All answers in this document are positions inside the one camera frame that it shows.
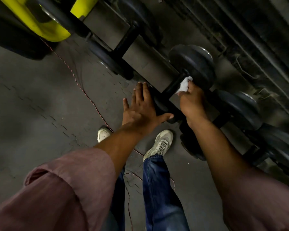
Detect person's right hand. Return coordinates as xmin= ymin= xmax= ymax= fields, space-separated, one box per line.
xmin=178 ymin=81 xmax=209 ymax=129

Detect person's left hand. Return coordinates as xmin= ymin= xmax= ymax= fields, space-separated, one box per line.
xmin=121 ymin=81 xmax=175 ymax=137

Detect white cleaning cloth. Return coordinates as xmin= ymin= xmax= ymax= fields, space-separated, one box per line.
xmin=175 ymin=76 xmax=193 ymax=95

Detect black yellow dumbbell rack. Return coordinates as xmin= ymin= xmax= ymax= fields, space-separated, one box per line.
xmin=0 ymin=0 xmax=289 ymax=188

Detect person's left forearm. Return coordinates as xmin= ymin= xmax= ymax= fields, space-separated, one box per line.
xmin=0 ymin=125 xmax=145 ymax=231

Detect person's right forearm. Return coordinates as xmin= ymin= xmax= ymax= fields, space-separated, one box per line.
xmin=187 ymin=117 xmax=289 ymax=231

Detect person's white shoe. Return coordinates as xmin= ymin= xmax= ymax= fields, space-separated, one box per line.
xmin=97 ymin=126 xmax=112 ymax=143
xmin=143 ymin=129 xmax=174 ymax=161

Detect person's blue jeans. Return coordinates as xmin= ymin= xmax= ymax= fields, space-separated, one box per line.
xmin=108 ymin=154 xmax=190 ymax=231

